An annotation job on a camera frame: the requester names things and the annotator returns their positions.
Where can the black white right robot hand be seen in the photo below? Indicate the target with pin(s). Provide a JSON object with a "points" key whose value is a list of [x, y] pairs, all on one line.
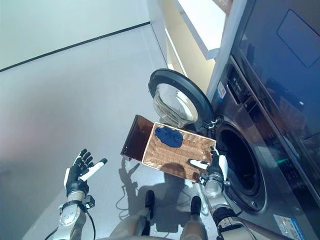
{"points": [[218, 167]]}

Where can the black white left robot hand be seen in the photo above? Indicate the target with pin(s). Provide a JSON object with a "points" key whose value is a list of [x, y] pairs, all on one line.
{"points": [[75, 175]]}

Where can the blue garment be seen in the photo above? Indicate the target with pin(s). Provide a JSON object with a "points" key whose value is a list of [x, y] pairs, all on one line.
{"points": [[170, 137]]}

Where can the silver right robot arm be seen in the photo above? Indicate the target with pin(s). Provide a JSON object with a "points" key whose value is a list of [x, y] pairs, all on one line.
{"points": [[217, 200]]}

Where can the grey washing machine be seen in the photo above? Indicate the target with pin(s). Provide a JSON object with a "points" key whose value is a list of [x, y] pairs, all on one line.
{"points": [[262, 162]]}

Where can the wicker laundry basket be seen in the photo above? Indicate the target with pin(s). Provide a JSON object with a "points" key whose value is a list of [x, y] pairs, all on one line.
{"points": [[170, 155]]}

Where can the silver right robot leg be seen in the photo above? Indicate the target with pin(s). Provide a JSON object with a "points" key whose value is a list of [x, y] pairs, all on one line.
{"points": [[195, 212]]}

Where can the silver robot leg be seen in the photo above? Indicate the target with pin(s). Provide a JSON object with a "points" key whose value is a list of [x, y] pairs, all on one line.
{"points": [[195, 212], [149, 200]]}

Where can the blue energy label sticker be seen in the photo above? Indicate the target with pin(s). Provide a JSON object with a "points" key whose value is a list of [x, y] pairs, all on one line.
{"points": [[220, 91]]}

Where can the silver left robot leg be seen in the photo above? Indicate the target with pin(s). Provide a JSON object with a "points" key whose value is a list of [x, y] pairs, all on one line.
{"points": [[149, 200]]}

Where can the round glass washer door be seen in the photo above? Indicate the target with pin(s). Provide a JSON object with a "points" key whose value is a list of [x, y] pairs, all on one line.
{"points": [[175, 100]]}

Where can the white blue notice sticker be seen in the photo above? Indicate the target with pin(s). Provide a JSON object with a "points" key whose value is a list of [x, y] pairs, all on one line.
{"points": [[282, 223]]}

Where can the dark stacked dryer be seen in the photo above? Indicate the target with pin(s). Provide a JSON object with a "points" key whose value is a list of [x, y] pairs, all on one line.
{"points": [[282, 62]]}

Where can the white cabinet with beige shelves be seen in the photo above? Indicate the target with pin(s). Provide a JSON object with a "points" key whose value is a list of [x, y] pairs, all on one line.
{"points": [[190, 30]]}

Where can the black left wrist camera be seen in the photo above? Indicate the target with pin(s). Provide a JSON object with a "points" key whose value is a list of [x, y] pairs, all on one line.
{"points": [[90, 202]]}

